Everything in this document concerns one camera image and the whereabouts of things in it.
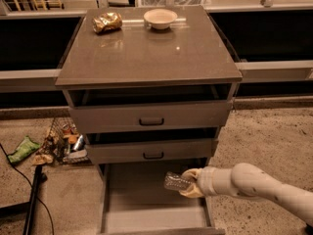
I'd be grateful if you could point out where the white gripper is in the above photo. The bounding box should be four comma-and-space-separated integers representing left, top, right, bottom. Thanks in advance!
179, 166, 224, 198

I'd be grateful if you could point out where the clear plastic water bottle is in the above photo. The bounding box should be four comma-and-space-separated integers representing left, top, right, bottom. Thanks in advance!
164, 171, 193, 191

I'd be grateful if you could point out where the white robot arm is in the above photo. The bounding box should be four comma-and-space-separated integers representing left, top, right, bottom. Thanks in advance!
179, 163, 313, 226

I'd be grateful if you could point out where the grey middle drawer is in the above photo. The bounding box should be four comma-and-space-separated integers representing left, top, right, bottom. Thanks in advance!
85, 138, 218, 164

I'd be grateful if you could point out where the grey drawer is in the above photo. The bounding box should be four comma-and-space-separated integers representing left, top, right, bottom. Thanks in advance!
85, 138, 218, 164
97, 159, 225, 235
69, 101, 232, 134

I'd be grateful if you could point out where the grey bottom drawer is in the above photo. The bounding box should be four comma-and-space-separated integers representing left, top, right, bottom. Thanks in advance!
97, 159, 225, 235

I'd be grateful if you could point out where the grey top drawer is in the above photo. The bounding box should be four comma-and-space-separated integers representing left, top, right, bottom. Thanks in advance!
69, 101, 232, 134

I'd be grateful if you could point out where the grey drawer cabinet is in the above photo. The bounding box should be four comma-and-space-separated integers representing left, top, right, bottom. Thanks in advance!
54, 5, 244, 235

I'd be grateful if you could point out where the silver can in basket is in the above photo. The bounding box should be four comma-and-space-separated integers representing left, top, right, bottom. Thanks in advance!
72, 135, 85, 152

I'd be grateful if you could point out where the yellow snack bag on floor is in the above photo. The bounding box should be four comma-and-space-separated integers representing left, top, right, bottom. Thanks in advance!
32, 154, 54, 165

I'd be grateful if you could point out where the white bowl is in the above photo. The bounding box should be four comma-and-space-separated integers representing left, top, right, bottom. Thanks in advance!
144, 9, 177, 29

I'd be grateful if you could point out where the black stand leg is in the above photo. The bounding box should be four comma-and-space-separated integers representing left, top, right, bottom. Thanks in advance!
0, 165, 44, 235

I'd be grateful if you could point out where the green snack bag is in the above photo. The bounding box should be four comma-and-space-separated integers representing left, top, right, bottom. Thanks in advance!
8, 136, 40, 165

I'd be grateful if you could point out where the gold crumpled snack bag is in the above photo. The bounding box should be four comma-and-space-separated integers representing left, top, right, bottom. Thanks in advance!
92, 12, 122, 34

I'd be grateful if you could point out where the grey metal rail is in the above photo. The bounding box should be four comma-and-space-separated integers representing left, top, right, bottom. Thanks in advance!
0, 60, 313, 93

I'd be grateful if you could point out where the wire basket with items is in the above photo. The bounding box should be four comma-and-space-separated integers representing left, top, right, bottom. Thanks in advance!
39, 117, 89, 165

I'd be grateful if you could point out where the black cable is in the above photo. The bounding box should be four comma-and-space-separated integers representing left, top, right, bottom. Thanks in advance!
0, 143, 55, 235

